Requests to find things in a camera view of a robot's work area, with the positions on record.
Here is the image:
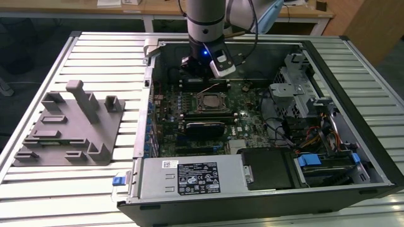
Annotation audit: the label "black open PC case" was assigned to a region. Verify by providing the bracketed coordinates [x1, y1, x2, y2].
[116, 35, 404, 227]

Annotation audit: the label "black expansion slot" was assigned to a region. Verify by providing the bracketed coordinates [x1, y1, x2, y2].
[176, 147, 215, 155]

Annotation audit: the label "grey metal leg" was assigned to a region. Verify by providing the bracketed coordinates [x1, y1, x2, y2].
[0, 77, 15, 96]

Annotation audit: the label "yellow orange power wires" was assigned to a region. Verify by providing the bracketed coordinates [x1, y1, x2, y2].
[298, 134, 320, 149]

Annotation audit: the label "CPU socket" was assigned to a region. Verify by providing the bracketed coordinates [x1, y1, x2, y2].
[196, 92, 231, 114]

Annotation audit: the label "silver metal drive cage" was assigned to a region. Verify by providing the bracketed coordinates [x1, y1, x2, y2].
[268, 53, 322, 119]

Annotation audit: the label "black RAM stick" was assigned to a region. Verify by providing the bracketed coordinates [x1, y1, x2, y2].
[180, 78, 231, 86]
[184, 113, 234, 119]
[186, 117, 236, 124]

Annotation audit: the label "silver chipset heatsink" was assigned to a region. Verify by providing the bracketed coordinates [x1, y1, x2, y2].
[228, 139, 247, 149]

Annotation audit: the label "black RAM slot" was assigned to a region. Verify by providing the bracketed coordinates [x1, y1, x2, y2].
[180, 85, 230, 93]

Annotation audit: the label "grey plastic parts rack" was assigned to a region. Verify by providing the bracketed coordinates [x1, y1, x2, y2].
[12, 79, 127, 167]

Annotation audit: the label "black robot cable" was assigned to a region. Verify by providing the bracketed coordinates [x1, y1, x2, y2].
[235, 0, 260, 66]

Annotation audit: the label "wooden desk white legs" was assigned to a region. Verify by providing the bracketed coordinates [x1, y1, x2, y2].
[0, 0, 335, 36]

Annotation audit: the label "silver square CPU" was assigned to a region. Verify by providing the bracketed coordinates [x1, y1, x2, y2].
[203, 94, 224, 107]

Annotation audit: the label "silver power supply unit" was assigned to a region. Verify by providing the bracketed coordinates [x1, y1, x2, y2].
[126, 154, 250, 204]

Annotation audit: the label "blue disk carrier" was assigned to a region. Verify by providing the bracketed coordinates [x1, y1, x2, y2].
[296, 153, 356, 186]

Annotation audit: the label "thin metal locking lever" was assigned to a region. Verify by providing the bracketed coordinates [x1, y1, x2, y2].
[199, 82, 224, 94]

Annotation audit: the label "metal socket cover frame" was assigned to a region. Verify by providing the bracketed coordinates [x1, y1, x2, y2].
[198, 92, 230, 113]

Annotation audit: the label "black graphics card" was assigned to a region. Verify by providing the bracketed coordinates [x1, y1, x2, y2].
[184, 122, 227, 140]

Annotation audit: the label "wooden cabinet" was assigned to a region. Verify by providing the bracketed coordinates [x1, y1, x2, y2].
[323, 0, 404, 64]

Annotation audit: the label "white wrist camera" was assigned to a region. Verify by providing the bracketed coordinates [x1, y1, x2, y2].
[210, 48, 238, 79]

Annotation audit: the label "grey plastic bracket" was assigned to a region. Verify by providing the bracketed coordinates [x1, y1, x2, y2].
[311, 98, 336, 112]

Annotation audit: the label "green motherboard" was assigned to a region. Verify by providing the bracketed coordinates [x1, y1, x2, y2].
[151, 81, 286, 158]

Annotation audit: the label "blue power supply latch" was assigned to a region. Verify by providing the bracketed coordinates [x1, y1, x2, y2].
[112, 172, 134, 187]

